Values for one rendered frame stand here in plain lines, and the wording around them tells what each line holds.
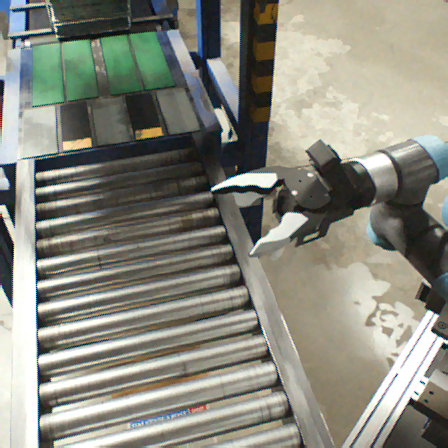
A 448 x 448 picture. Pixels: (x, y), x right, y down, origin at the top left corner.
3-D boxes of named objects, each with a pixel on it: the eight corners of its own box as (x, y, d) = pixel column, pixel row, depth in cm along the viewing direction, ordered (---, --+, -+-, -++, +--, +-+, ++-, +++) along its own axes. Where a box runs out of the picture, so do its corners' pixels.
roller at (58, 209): (213, 196, 143) (212, 182, 139) (36, 228, 135) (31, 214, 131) (208, 184, 146) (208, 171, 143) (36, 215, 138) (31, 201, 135)
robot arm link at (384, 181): (404, 176, 72) (370, 138, 77) (377, 185, 71) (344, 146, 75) (388, 210, 78) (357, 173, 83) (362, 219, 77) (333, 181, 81)
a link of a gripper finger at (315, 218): (298, 250, 67) (333, 210, 71) (300, 243, 66) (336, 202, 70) (268, 231, 69) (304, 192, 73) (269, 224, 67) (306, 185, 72)
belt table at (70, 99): (223, 154, 164) (223, 127, 157) (8, 189, 153) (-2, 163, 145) (179, 51, 211) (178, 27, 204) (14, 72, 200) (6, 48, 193)
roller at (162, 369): (273, 361, 108) (275, 348, 104) (39, 416, 100) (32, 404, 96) (266, 341, 111) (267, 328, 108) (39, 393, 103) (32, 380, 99)
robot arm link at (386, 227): (395, 274, 84) (412, 226, 76) (354, 229, 91) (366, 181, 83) (433, 258, 87) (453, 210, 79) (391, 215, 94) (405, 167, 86)
